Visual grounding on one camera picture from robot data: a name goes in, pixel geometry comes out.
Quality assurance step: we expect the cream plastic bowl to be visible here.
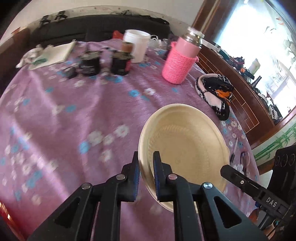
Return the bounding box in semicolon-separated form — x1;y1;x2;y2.
138;103;230;198

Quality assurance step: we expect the silver pen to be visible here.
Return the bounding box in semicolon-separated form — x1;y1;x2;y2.
229;138;238;165

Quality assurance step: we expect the pink thermos knitted sleeve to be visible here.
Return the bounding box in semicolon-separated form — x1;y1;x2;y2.
162;27;204;84

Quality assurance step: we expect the white paper pad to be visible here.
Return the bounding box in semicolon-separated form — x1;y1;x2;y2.
29;40;76;70

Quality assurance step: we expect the white crumpled cloth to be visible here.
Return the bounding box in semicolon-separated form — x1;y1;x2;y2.
16;45;44;68

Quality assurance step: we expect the white plastic jar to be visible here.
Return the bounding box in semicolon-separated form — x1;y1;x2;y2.
123;29;151;63

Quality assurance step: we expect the black sofa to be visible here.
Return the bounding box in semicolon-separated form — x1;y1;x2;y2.
30;15;171;47

